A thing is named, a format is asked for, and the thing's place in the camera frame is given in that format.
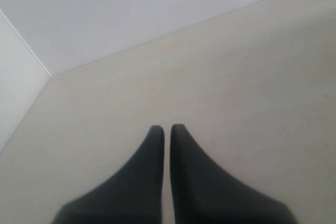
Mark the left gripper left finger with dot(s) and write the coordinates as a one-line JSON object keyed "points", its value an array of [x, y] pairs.
{"points": [[132, 195]]}

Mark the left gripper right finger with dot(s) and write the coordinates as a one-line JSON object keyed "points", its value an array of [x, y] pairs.
{"points": [[205, 193]]}

